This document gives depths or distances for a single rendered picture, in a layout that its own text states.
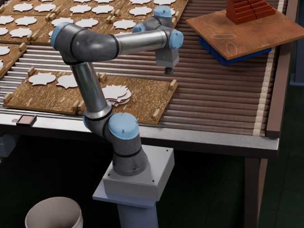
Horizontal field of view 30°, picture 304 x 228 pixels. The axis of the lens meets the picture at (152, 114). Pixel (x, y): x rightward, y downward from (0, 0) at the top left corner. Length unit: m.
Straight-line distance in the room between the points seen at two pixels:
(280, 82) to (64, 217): 1.41
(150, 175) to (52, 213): 1.07
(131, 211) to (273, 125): 0.73
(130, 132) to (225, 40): 1.02
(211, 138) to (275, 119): 0.30
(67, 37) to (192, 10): 1.73
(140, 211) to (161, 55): 0.69
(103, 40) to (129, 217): 0.85
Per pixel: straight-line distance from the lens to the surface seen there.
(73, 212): 3.22
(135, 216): 2.49
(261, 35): 3.12
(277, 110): 2.68
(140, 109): 2.75
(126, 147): 2.27
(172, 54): 2.49
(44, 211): 3.25
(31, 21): 3.79
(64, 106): 2.86
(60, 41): 2.10
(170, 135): 2.60
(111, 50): 2.04
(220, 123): 2.65
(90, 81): 2.21
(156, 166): 2.37
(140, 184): 2.31
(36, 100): 2.96
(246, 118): 2.68
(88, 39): 2.02
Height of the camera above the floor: 2.50
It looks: 35 degrees down
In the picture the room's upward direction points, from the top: 6 degrees counter-clockwise
